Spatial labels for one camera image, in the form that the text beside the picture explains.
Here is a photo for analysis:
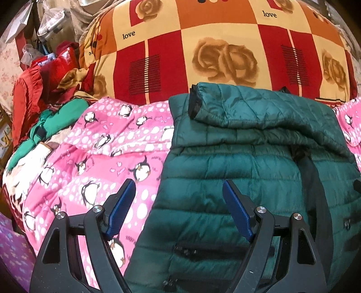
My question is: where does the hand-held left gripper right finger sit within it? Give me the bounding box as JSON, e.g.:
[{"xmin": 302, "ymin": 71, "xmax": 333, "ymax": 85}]
[{"xmin": 222, "ymin": 179, "xmax": 329, "ymax": 293}]

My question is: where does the red ruffled cloth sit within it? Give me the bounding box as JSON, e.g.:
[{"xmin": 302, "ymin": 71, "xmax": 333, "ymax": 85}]
[{"xmin": 12, "ymin": 66, "xmax": 46, "ymax": 145}]

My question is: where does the pink penguin print blanket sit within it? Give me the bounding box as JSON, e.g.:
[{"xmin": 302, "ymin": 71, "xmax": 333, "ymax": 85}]
[{"xmin": 3, "ymin": 96, "xmax": 361, "ymax": 293}]

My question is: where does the clear plastic bag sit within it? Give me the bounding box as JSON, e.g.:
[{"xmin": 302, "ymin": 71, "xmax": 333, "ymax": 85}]
[{"xmin": 21, "ymin": 43, "xmax": 43, "ymax": 64}]

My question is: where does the golden wooden frame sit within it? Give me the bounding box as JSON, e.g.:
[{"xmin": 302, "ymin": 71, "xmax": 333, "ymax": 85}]
[{"xmin": 0, "ymin": 111, "xmax": 15, "ymax": 160}]

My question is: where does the purple floral mat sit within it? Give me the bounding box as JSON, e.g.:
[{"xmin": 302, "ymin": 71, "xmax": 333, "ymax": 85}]
[{"xmin": 0, "ymin": 211, "xmax": 38, "ymax": 286}]

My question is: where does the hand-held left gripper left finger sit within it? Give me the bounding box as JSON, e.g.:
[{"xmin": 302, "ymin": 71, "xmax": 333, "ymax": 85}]
[{"xmin": 30, "ymin": 178, "xmax": 137, "ymax": 293}]

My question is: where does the orange red rose print blanket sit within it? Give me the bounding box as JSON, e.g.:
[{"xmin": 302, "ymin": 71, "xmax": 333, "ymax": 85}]
[{"xmin": 58, "ymin": 0, "xmax": 359, "ymax": 104}]

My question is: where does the beige lace cloth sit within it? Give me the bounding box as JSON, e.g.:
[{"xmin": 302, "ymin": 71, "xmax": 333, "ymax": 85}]
[{"xmin": 69, "ymin": 0, "xmax": 122, "ymax": 38}]

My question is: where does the green puffer jacket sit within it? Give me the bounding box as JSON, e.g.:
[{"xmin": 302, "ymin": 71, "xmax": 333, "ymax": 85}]
[{"xmin": 123, "ymin": 81, "xmax": 361, "ymax": 293}]

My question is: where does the white paper bag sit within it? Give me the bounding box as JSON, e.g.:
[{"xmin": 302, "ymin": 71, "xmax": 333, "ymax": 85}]
[{"xmin": 5, "ymin": 5, "xmax": 33, "ymax": 43}]

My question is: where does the white fleece cloth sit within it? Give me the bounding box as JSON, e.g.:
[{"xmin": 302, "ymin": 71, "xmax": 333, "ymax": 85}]
[{"xmin": 4, "ymin": 139, "xmax": 55, "ymax": 198}]

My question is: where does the bright green cloth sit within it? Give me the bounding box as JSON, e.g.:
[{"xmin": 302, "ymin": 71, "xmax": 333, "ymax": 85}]
[{"xmin": 6, "ymin": 98, "xmax": 91, "ymax": 172}]

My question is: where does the shiny red bag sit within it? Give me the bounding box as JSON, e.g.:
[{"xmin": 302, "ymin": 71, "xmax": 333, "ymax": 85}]
[{"xmin": 39, "ymin": 42, "xmax": 79, "ymax": 92}]

